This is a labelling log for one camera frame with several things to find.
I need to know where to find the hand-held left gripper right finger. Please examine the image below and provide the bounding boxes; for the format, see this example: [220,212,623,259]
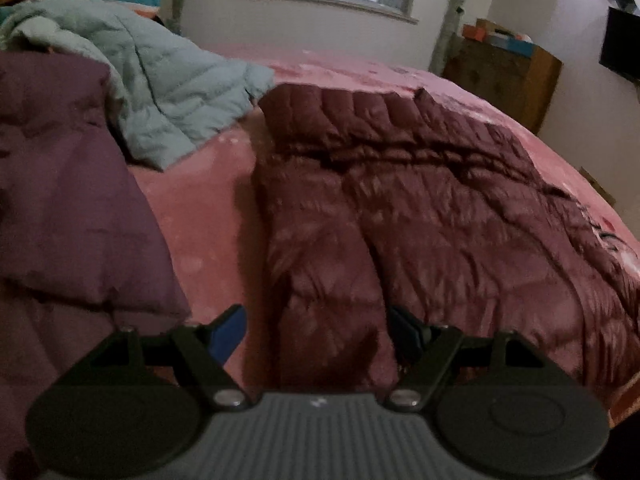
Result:
[384,305,552,412]

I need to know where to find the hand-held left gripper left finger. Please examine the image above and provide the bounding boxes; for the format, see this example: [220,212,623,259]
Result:
[84,304,251,412]

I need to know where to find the maroon down jacket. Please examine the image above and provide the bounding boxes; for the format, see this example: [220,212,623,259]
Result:
[252,82,640,402]

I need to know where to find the pink bed blanket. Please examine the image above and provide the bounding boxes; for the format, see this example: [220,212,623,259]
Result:
[127,42,640,430]

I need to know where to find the purple down jacket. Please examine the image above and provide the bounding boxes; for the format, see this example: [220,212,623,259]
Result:
[0,50,194,477]

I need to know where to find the light green down jacket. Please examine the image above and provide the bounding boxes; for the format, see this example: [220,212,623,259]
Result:
[0,0,277,172]

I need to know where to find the wooden cabinet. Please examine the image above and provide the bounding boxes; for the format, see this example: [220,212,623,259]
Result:
[442,34,564,135]

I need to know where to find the blue box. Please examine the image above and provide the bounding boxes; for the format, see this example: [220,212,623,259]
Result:
[487,29,536,57]

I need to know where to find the wall-mounted television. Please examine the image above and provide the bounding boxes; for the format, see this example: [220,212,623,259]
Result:
[598,5,640,84]

